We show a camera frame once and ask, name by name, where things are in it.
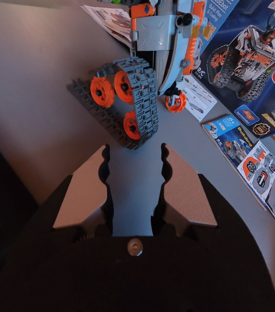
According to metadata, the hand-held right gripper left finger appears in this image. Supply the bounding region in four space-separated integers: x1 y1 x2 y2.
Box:
53 144 115 236

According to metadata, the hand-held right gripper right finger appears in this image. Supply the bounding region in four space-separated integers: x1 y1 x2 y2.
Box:
151 143 218 236

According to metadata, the dark grey toy track belt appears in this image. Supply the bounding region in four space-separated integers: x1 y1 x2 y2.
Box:
66 57 159 150

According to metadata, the grey orange block toy robot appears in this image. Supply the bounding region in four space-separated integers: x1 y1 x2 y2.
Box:
90 0 207 140

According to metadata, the grey desk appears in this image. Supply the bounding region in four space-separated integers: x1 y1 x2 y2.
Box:
0 0 275 312

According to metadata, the blue cover booklet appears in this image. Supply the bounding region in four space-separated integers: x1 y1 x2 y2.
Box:
202 114 268 211

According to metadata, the sticker sheet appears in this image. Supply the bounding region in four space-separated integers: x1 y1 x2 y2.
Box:
237 140 275 233

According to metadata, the blue toy robot box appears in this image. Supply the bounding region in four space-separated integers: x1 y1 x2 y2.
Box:
192 0 275 139

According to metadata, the open instruction booklet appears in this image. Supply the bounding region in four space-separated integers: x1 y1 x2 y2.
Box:
81 4 218 122

